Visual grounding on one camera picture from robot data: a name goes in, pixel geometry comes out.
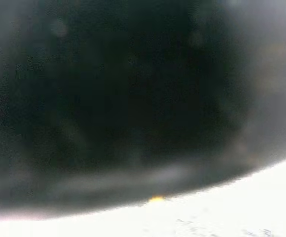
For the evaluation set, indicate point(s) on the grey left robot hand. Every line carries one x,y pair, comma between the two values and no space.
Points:
108,98

